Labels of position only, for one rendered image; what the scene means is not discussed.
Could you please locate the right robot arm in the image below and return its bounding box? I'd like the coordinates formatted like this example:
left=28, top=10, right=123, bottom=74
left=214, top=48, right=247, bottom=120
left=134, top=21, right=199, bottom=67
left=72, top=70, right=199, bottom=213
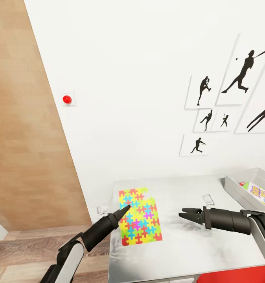
left=179, top=194, right=265, bottom=258

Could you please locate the jigsaw puzzle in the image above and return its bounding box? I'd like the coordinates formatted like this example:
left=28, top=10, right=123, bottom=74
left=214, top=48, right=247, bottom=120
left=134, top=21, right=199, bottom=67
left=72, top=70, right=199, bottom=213
left=119, top=187, right=163, bottom=247

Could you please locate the toy box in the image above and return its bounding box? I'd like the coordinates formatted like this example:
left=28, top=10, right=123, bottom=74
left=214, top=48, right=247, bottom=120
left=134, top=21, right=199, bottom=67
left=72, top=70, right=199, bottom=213
left=225, top=167, right=265, bottom=211

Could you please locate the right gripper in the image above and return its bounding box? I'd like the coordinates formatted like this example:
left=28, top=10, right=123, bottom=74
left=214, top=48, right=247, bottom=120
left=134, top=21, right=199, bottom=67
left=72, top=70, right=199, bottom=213
left=179, top=206, right=234, bottom=232

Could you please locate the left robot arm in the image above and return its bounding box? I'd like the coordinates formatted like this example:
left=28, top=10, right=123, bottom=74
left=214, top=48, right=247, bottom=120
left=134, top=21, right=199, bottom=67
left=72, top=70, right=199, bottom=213
left=40, top=204, right=131, bottom=283

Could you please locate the board game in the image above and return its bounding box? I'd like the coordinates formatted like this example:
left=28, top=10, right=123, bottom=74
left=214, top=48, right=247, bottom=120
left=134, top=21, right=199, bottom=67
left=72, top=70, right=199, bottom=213
left=240, top=182, right=265, bottom=204

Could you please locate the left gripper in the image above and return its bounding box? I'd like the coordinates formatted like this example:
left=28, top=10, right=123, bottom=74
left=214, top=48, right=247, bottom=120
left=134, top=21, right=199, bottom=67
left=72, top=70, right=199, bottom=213
left=91, top=205, right=131, bottom=243

